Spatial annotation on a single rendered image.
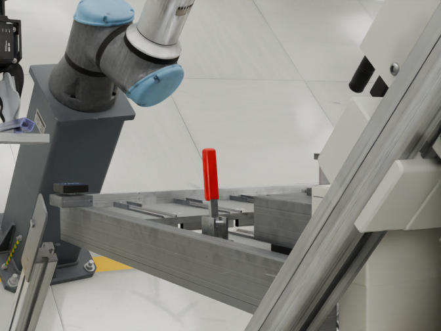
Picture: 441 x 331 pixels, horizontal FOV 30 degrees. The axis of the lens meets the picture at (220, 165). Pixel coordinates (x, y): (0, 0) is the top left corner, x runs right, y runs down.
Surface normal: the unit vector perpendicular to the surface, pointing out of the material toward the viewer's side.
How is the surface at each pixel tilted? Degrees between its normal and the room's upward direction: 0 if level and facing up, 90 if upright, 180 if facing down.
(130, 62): 86
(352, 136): 90
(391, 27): 90
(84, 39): 87
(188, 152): 0
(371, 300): 47
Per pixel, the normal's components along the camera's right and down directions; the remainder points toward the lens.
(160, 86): 0.62, 0.73
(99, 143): 0.45, 0.70
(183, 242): -0.88, 0.03
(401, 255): 0.48, 0.04
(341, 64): 0.32, -0.70
